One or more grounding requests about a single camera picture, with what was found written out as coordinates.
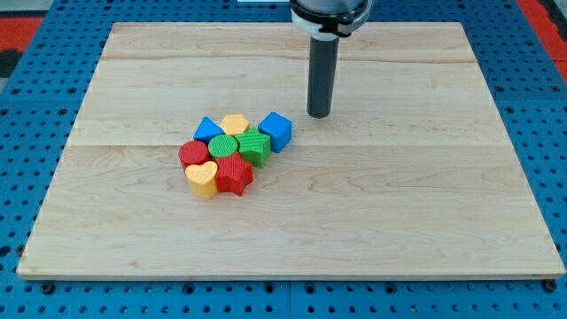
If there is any green cylinder block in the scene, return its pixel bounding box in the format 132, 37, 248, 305
208, 135, 238, 160

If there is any red star block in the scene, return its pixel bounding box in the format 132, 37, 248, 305
215, 152, 254, 196

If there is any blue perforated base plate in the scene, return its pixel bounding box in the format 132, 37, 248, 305
1, 1, 566, 318

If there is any green star block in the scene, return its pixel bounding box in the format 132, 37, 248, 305
235, 128, 271, 168

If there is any blue triangle block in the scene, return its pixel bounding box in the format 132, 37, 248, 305
193, 116, 224, 144

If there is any yellow heart block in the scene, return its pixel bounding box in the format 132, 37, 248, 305
184, 161, 218, 199

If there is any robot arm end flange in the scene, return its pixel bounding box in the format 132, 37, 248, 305
290, 0, 373, 41

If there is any wooden board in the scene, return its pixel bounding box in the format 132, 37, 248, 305
17, 22, 565, 281

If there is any blue cube block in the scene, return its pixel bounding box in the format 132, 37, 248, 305
258, 112, 292, 153

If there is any yellow hexagon block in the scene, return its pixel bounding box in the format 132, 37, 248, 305
220, 113, 250, 136

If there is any red cylinder block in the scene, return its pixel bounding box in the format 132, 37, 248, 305
178, 140, 211, 169

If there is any black cylindrical pointer tool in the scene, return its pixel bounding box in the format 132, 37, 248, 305
307, 38, 339, 119

